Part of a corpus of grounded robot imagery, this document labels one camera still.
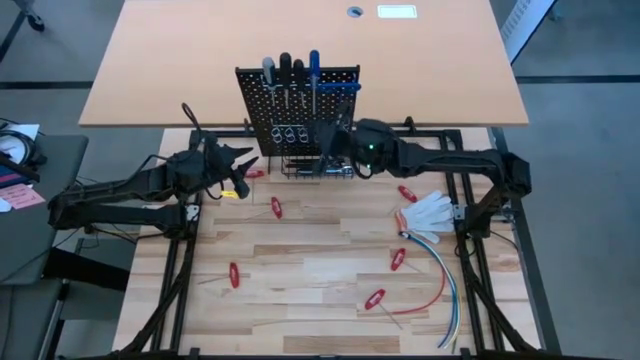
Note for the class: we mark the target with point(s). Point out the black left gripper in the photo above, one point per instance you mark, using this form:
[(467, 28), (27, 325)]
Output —
[(200, 167)]

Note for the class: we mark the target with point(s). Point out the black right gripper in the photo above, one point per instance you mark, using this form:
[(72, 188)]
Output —
[(345, 145)]

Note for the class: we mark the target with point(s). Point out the silver ratchet wrench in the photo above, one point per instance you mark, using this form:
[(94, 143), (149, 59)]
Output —
[(340, 171)]

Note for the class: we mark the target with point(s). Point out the small black screwdriver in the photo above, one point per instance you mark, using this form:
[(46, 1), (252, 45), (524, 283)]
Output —
[(298, 71)]

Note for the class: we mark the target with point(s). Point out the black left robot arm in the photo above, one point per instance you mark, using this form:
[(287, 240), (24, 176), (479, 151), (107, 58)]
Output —
[(115, 220)]

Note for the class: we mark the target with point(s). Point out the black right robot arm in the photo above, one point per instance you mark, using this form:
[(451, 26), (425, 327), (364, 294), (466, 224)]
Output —
[(450, 160)]

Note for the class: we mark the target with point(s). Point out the yellow tag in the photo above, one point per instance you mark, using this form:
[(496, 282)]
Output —
[(230, 194)]

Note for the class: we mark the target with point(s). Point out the black metal pegboard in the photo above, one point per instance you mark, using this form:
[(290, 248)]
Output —
[(250, 110)]

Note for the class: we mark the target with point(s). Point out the tan wooden desk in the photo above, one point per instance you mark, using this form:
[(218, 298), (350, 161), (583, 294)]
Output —
[(175, 65)]

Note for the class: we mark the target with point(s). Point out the grey desk grommet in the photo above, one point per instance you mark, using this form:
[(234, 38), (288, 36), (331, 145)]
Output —
[(354, 11)]

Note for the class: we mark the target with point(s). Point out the white glove with orange cuff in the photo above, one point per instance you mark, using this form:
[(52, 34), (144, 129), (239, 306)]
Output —
[(427, 215)]

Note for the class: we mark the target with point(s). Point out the white desk label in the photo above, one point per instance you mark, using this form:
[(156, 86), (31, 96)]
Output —
[(396, 11)]

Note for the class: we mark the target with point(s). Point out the white perforated panel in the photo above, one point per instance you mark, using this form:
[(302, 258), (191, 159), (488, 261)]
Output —
[(520, 25)]

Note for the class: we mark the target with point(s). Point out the white paper sheet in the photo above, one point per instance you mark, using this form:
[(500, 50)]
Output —
[(25, 131)]

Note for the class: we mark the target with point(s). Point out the pink paper note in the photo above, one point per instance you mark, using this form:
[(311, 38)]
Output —
[(22, 197)]

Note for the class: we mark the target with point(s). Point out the dark grey side table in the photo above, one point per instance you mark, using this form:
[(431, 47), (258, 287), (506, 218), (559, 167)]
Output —
[(30, 250)]

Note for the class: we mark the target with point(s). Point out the blue object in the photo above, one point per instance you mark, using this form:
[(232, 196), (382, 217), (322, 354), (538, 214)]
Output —
[(7, 177)]

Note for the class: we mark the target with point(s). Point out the black chair base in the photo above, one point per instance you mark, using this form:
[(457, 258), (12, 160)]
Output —
[(35, 22)]

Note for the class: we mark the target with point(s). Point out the silver table leg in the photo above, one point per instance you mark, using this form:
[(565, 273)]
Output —
[(52, 325)]

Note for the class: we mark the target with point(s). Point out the silver screwdriver holder rail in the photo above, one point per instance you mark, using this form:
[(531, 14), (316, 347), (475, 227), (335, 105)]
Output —
[(357, 76)]

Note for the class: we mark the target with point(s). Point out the black metal rig frame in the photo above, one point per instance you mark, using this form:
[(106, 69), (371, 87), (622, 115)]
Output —
[(450, 134)]

